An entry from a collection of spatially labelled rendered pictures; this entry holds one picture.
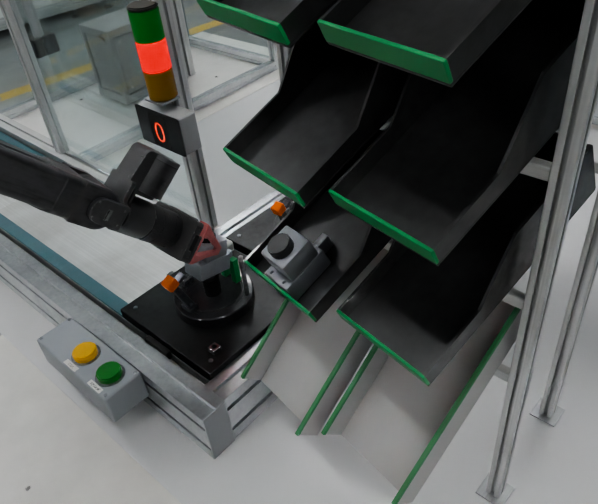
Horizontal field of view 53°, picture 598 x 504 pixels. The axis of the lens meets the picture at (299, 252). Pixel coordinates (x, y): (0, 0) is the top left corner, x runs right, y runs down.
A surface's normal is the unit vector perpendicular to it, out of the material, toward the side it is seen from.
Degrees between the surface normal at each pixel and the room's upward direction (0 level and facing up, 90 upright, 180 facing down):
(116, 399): 90
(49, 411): 0
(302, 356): 45
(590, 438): 0
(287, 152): 25
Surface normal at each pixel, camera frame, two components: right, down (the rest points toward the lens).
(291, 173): -0.40, -0.52
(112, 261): -0.08, -0.78
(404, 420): -0.61, -0.24
